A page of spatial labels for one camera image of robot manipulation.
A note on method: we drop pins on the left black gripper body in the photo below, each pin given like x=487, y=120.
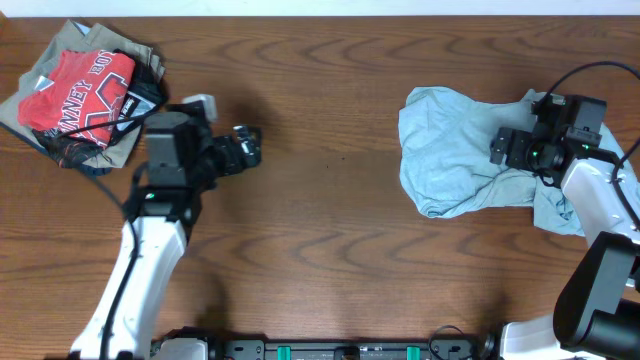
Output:
x=226, y=162

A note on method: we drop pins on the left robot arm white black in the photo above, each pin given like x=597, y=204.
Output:
x=185, y=159

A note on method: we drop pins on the red printed t-shirt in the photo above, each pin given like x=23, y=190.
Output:
x=87, y=90

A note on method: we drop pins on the light blue t-shirt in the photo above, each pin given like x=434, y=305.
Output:
x=446, y=169

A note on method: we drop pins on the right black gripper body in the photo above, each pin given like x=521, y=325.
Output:
x=524, y=152

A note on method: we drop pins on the khaki folded garment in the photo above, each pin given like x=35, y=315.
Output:
x=69, y=38

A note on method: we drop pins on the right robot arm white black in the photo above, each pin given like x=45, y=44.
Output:
x=591, y=318

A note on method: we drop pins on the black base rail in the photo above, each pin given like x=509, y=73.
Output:
x=194, y=343

